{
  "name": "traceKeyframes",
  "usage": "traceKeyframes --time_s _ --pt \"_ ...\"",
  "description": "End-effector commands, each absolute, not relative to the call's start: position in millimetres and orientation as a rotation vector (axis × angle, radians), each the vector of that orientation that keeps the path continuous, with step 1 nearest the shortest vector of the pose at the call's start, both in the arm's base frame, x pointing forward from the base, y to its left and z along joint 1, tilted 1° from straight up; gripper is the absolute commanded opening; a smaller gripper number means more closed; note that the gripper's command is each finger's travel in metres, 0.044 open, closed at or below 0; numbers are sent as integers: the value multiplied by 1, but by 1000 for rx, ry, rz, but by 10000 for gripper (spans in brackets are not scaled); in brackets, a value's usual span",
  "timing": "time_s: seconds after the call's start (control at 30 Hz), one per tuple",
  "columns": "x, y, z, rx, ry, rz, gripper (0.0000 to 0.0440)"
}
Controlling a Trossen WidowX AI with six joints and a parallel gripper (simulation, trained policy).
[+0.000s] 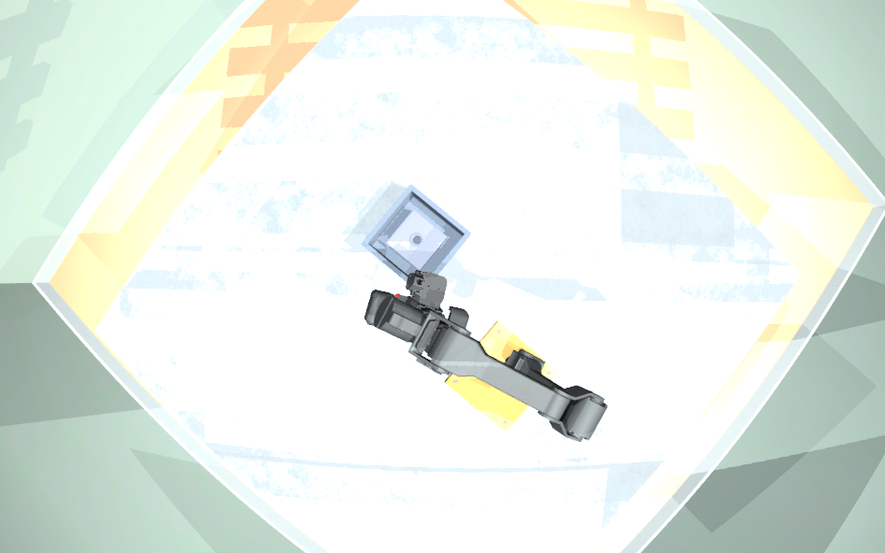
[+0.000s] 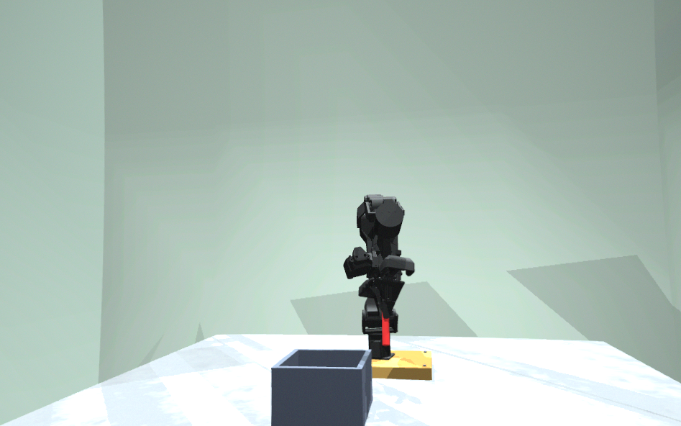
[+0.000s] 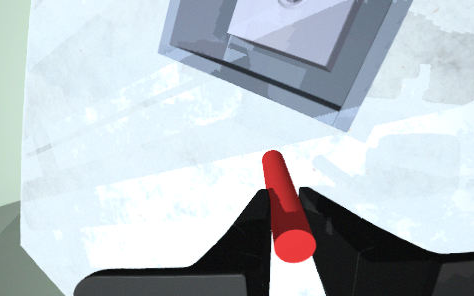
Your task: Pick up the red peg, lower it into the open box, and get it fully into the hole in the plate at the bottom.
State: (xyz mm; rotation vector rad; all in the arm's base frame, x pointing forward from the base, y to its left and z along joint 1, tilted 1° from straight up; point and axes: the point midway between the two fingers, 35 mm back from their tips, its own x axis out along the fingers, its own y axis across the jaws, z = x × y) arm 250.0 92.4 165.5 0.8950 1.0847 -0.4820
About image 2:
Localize red peg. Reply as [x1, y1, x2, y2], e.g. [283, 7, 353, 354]
[382, 314, 390, 345]

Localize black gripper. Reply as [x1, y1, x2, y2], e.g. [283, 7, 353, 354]
[358, 243, 414, 321]

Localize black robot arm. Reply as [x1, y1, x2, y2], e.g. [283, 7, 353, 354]
[343, 194, 405, 361]

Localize light blue open square box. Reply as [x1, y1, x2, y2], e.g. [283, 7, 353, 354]
[271, 348, 373, 426]

